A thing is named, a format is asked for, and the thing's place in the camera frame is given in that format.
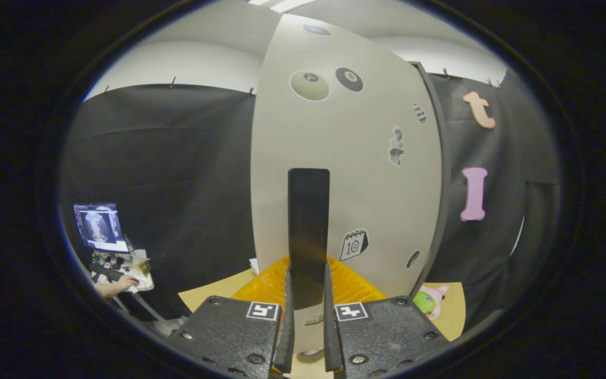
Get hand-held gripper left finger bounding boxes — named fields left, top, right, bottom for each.
left=168, top=256, right=296, bottom=379

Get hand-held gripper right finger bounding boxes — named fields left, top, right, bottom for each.
left=324, top=256, right=450, bottom=379

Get brown fuzzy shoe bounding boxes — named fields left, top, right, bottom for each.
left=297, top=346, right=325, bottom=364

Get black door handle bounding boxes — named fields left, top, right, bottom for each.
left=288, top=168, right=330, bottom=310

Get beige shoe cabinet door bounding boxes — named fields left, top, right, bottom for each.
left=250, top=13, right=443, bottom=356

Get pink and green plush toy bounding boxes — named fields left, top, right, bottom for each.
left=412, top=285, right=450, bottom=320

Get cluttered white desk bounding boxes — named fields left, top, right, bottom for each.
left=90, top=250, right=155, bottom=293

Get black backdrop cloth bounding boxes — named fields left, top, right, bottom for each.
left=61, top=66, right=561, bottom=337

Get black keyboard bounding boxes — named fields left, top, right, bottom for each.
left=92, top=263, right=125, bottom=282

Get computer monitor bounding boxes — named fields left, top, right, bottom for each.
left=73, top=203, right=130, bottom=254

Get long ceiling light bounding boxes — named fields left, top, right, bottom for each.
left=248, top=0, right=309, bottom=14

